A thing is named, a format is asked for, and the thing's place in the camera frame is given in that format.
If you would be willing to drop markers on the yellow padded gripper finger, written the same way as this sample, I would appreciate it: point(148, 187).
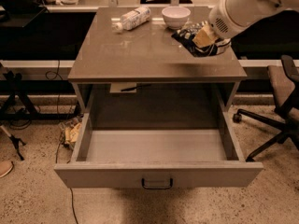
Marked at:
point(205, 37)

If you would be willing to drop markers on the blue chip bag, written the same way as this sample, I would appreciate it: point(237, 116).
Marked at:
point(186, 34)

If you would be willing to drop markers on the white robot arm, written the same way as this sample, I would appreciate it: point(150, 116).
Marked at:
point(232, 17)

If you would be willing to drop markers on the grey drawer cabinet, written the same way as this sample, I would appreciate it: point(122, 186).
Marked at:
point(145, 80)

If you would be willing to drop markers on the open grey top drawer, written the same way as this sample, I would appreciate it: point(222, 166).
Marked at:
point(192, 158)

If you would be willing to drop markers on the white ceramic bowl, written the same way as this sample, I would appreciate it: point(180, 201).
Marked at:
point(175, 17)

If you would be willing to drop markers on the clear plastic water bottle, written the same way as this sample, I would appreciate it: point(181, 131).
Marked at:
point(132, 19)

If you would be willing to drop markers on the black office chair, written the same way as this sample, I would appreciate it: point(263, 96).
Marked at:
point(284, 81)

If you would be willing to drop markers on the crumpled yellow paper pile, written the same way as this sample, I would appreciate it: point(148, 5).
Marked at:
point(69, 132)

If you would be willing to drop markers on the black chair at left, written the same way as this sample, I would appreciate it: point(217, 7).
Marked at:
point(19, 13)

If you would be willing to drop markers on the black tripod stand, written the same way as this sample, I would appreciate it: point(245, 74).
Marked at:
point(14, 81)

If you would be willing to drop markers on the tan shoe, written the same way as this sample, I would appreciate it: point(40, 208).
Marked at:
point(5, 168)

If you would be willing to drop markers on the black drawer handle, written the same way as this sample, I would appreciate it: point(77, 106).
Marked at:
point(156, 185)

